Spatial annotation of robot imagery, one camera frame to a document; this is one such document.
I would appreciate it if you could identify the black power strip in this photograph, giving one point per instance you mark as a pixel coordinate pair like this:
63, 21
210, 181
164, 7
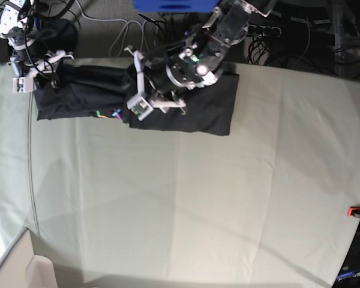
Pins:
263, 31

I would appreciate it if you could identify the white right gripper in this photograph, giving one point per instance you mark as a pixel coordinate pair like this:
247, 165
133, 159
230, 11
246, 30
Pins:
26, 73

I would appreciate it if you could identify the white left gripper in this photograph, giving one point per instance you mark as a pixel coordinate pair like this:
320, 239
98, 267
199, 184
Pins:
148, 98

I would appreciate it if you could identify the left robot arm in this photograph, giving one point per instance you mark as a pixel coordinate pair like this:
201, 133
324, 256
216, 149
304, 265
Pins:
192, 62

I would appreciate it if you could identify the black t-shirt with colourful print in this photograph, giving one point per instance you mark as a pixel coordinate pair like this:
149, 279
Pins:
96, 91

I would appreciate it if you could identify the blue box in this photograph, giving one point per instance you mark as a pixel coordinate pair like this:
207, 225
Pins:
175, 6

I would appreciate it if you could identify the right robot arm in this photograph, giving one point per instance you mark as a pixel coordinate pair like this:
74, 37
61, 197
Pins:
40, 39

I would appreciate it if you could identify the light green table cloth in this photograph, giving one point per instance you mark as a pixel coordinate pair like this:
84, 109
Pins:
265, 206

